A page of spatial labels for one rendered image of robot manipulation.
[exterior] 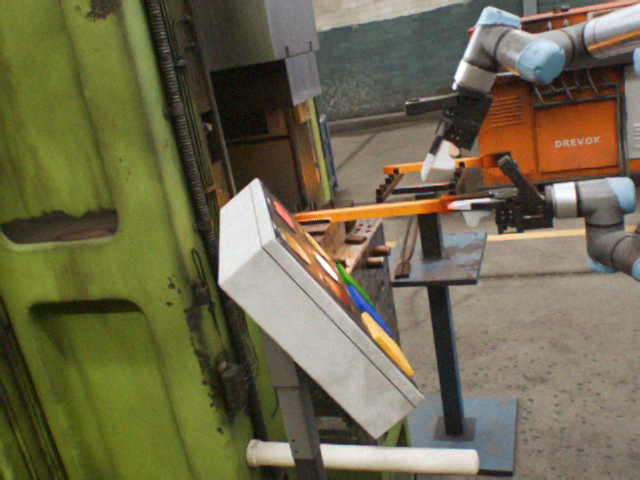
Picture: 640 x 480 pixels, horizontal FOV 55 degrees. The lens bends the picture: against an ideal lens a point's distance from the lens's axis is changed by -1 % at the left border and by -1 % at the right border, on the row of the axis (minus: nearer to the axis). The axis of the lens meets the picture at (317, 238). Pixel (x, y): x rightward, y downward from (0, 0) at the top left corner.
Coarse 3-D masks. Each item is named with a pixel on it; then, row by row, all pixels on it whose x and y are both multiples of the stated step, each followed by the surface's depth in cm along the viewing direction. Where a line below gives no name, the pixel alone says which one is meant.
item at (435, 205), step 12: (480, 192) 133; (396, 204) 138; (408, 204) 137; (420, 204) 135; (432, 204) 135; (444, 204) 133; (300, 216) 145; (312, 216) 144; (324, 216) 143; (336, 216) 142; (348, 216) 141; (360, 216) 140; (372, 216) 139; (384, 216) 139
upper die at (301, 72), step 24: (216, 72) 126; (240, 72) 125; (264, 72) 123; (288, 72) 123; (312, 72) 137; (216, 96) 128; (240, 96) 127; (264, 96) 125; (288, 96) 124; (312, 96) 136
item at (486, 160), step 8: (496, 152) 191; (504, 152) 190; (456, 160) 196; (464, 160) 194; (472, 160) 193; (480, 160) 191; (488, 160) 192; (496, 160) 191; (384, 168) 204; (392, 168) 203; (400, 168) 202; (408, 168) 201; (416, 168) 200; (432, 168) 198; (480, 168) 192; (488, 168) 192
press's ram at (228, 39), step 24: (216, 0) 116; (240, 0) 115; (264, 0) 114; (288, 0) 126; (216, 24) 118; (240, 24) 116; (264, 24) 115; (288, 24) 125; (312, 24) 139; (216, 48) 119; (240, 48) 118; (264, 48) 117; (288, 48) 124; (312, 48) 138
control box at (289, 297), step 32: (256, 192) 90; (224, 224) 88; (256, 224) 75; (288, 224) 85; (224, 256) 74; (256, 256) 67; (288, 256) 67; (320, 256) 93; (224, 288) 67; (256, 288) 68; (288, 288) 68; (320, 288) 69; (256, 320) 69; (288, 320) 69; (320, 320) 70; (352, 320) 71; (288, 352) 71; (320, 352) 71; (352, 352) 72; (384, 352) 74; (320, 384) 72; (352, 384) 73; (384, 384) 73; (352, 416) 74; (384, 416) 75
